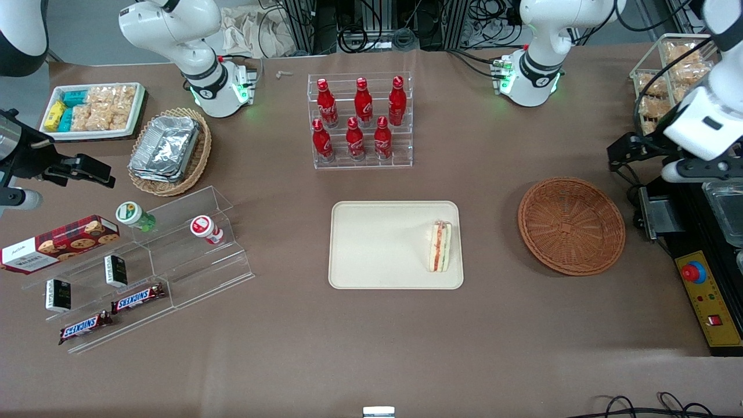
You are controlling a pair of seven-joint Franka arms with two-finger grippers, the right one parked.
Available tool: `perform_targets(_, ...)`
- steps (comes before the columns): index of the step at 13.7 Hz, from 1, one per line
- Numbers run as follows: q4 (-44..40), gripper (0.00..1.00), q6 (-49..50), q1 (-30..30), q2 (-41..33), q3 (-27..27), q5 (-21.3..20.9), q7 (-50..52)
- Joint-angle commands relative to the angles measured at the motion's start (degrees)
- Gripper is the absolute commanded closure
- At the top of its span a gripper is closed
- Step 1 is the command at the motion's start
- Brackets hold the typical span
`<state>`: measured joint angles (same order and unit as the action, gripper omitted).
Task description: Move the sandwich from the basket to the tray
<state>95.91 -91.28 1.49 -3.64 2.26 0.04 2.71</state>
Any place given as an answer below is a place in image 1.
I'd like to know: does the light oval wicker basket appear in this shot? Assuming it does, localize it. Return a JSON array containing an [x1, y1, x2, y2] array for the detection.
[[128, 107, 212, 197]]

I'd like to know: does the clear glass container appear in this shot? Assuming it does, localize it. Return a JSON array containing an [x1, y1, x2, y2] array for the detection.
[[702, 180, 743, 250]]

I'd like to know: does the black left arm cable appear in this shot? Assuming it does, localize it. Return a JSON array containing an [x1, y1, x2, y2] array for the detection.
[[639, 38, 722, 143]]

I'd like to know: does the green capped drink bottle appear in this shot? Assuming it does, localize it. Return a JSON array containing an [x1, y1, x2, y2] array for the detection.
[[116, 201, 156, 233]]

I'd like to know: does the aluminium foil container stack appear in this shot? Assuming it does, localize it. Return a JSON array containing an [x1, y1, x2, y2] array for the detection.
[[129, 115, 201, 183]]

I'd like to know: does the grey metal bracket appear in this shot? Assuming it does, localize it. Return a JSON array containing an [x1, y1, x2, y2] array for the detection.
[[639, 186, 687, 242]]

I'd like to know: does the coiled black cable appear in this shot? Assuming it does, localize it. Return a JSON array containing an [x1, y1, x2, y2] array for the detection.
[[338, 26, 384, 53]]

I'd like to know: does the red capped drink bottle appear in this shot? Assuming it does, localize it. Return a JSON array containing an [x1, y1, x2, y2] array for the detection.
[[190, 215, 224, 246]]

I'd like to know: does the small black carton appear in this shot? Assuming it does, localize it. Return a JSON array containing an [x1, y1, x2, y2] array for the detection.
[[45, 279, 72, 313], [104, 255, 128, 288]]

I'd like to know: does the beige plastic tray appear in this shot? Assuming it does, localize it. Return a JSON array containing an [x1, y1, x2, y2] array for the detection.
[[329, 201, 464, 290]]

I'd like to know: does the red cola bottle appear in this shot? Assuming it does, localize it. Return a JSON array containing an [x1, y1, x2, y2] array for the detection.
[[355, 77, 373, 127], [346, 117, 366, 161], [317, 79, 338, 128], [374, 116, 393, 160], [312, 118, 334, 162], [389, 76, 406, 127]]

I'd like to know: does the triangular sandwich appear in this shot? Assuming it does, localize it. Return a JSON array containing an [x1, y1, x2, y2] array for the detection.
[[428, 220, 452, 273]]

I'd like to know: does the black floor cable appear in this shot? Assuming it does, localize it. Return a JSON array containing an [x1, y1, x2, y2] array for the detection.
[[572, 392, 743, 418]]

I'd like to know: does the Snickers chocolate bar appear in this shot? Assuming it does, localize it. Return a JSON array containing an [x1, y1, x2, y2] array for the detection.
[[58, 311, 114, 346], [110, 283, 166, 315]]

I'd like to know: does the crumpled beige paper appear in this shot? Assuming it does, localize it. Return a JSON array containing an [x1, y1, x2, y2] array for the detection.
[[221, 6, 298, 59]]

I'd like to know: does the clear acrylic step display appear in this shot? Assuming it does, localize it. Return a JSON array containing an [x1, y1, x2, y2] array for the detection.
[[22, 186, 255, 355]]

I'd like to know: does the red tartan cookie box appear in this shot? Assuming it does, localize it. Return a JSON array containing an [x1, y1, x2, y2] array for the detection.
[[0, 215, 121, 275]]

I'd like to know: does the white rectangular snack tray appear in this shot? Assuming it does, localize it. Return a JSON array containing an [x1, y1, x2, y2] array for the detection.
[[39, 82, 146, 142]]

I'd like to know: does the yellow snack packet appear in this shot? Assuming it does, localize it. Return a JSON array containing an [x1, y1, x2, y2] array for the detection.
[[44, 100, 66, 132]]

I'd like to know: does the clear acrylic bottle rack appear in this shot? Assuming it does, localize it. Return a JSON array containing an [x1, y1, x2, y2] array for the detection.
[[308, 72, 413, 170]]

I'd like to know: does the white wire rack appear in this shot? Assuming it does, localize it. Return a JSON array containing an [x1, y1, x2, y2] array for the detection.
[[630, 34, 729, 137]]

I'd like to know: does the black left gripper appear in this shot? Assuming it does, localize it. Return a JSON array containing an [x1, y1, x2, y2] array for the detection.
[[608, 132, 670, 172]]

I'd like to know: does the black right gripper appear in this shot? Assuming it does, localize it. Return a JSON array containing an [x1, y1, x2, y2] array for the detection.
[[10, 135, 116, 190]]

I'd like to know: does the brown wicker basket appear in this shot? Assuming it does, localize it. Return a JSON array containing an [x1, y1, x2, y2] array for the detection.
[[518, 176, 626, 276]]

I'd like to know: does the yellow control panel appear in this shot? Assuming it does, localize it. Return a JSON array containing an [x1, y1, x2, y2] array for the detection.
[[675, 251, 743, 348]]

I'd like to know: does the bagged fried snack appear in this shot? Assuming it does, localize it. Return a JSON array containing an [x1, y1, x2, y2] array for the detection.
[[665, 42, 713, 83], [639, 73, 681, 134]]

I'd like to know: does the black machine base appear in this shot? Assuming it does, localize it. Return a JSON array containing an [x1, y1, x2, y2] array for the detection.
[[636, 168, 743, 356]]

